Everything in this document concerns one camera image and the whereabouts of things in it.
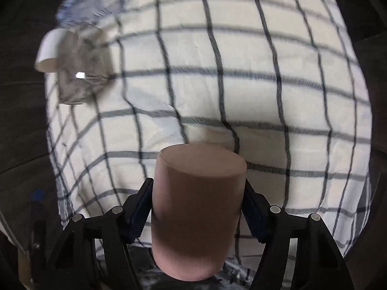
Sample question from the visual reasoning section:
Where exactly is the black white checked tablecloth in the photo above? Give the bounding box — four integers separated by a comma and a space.
46, 0, 372, 253

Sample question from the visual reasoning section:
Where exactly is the pink cup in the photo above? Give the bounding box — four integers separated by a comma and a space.
151, 143, 247, 282

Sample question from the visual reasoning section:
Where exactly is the white paper cup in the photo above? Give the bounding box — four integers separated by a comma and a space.
34, 28, 69, 73

